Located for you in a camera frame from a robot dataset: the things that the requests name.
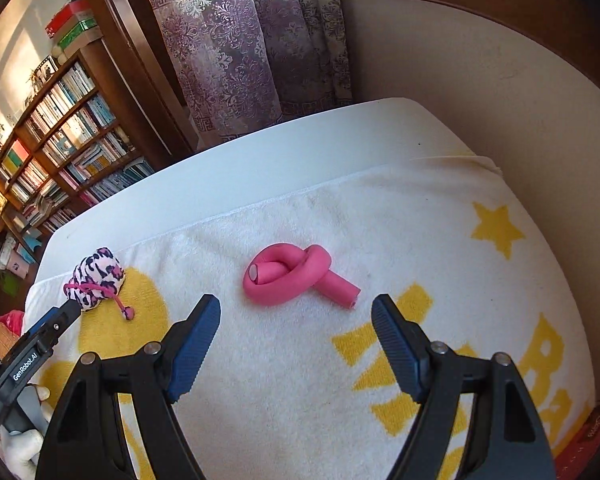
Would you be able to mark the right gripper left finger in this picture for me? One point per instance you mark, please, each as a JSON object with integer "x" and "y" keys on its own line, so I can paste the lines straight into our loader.
{"x": 85, "y": 439}

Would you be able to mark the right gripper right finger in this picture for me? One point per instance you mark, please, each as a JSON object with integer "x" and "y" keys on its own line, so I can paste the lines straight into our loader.
{"x": 505, "y": 439}

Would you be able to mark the white gloved left hand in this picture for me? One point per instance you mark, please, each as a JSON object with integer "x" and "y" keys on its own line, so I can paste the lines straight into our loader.
{"x": 19, "y": 448}

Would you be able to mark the red storage box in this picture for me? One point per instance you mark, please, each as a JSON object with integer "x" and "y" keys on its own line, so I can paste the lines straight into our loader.
{"x": 580, "y": 459}

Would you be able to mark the white yellow towel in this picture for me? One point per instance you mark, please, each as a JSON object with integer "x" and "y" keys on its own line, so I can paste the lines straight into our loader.
{"x": 295, "y": 384}

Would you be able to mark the wooden bookshelf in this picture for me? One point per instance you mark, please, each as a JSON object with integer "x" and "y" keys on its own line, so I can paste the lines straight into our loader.
{"x": 82, "y": 139}

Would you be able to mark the stacked boxes on shelf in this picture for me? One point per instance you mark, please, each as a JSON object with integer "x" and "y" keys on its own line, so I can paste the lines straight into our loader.
{"x": 72, "y": 28}

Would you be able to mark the purple patterned curtain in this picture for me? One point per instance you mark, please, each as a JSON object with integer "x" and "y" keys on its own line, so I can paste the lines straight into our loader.
{"x": 246, "y": 65}

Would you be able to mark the wooden door frame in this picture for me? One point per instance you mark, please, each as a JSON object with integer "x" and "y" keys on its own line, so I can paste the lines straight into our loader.
{"x": 134, "y": 40}

